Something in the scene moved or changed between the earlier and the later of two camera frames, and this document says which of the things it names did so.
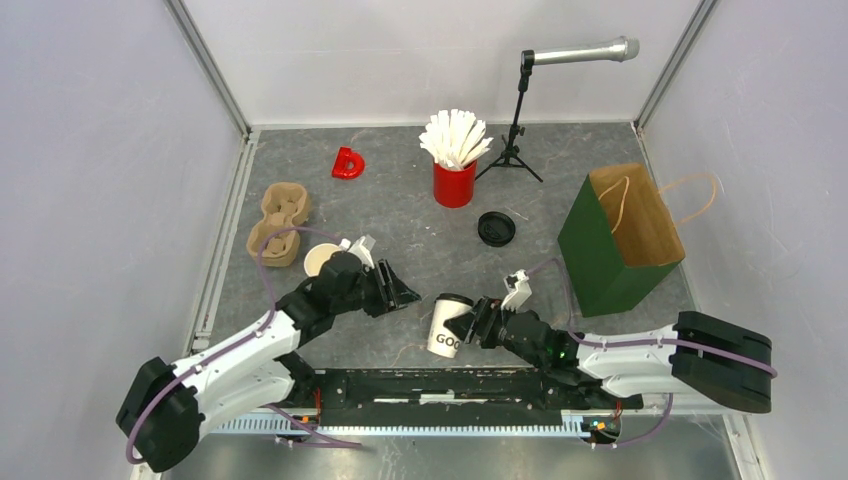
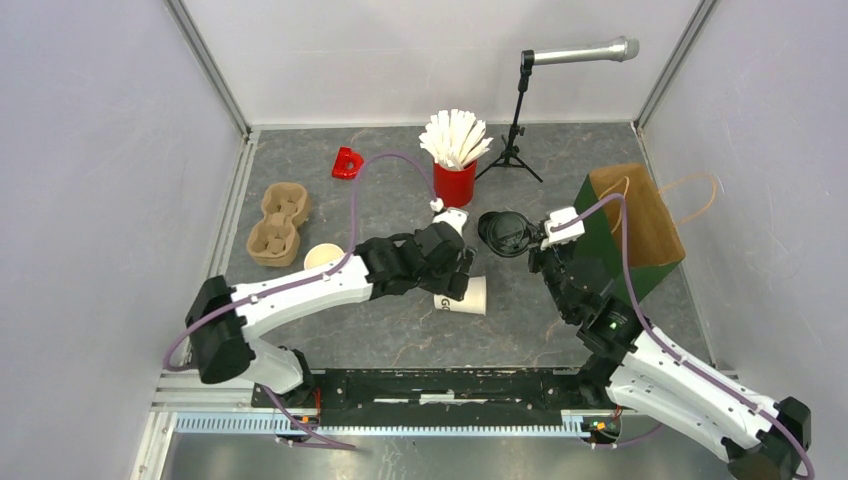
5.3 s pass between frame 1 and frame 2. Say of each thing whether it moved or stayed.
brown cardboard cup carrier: stayed
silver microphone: stayed
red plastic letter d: stayed
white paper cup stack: stayed
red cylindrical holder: stayed
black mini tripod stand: stayed
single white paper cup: moved
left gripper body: moved
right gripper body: moved
